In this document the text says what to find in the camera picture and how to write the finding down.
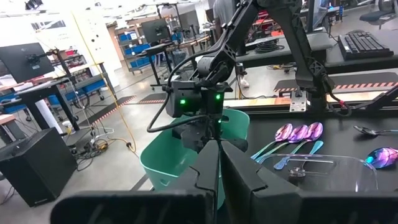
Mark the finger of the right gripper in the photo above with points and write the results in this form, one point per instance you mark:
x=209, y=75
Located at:
x=237, y=145

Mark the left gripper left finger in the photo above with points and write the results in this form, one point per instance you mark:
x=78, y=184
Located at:
x=186, y=205

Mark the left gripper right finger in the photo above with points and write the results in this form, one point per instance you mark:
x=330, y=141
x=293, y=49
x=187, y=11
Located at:
x=264, y=205

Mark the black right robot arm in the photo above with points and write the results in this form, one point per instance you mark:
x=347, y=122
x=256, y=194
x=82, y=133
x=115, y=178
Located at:
x=295, y=46

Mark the teal plastic bin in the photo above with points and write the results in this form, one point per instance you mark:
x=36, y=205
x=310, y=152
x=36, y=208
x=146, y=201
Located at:
x=161, y=161

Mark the clear plastic bin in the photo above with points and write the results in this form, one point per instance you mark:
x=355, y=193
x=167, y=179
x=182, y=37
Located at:
x=342, y=177

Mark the hazard-striped floor mat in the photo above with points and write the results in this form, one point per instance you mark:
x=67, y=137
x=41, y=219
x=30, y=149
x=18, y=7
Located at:
x=311, y=82
x=105, y=109

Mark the black standing desk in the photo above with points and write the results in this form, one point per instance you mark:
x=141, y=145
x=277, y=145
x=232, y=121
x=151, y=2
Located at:
x=37, y=93
x=155, y=48

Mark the black table mat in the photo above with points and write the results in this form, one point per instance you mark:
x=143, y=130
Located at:
x=342, y=140

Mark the shelf with blue bins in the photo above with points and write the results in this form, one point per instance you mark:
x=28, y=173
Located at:
x=136, y=49

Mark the black monitor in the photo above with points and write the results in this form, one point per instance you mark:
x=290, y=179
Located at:
x=25, y=62
x=155, y=30

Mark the grey desk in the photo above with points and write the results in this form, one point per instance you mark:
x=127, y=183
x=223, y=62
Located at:
x=317, y=40

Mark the white cylinder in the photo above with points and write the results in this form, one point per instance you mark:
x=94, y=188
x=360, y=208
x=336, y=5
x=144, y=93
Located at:
x=48, y=118

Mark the black cabinet box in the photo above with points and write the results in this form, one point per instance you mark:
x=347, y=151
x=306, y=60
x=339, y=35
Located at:
x=34, y=168

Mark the black keyboard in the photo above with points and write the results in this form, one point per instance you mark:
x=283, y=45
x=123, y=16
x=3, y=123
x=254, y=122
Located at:
x=363, y=45

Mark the black office chair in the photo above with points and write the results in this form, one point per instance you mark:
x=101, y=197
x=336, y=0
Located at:
x=373, y=15

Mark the black metal table frame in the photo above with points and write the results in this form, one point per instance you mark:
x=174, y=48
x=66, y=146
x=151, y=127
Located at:
x=267, y=111

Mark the silver arm base bracket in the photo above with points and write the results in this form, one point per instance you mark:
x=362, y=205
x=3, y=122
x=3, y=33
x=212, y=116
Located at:
x=298, y=102

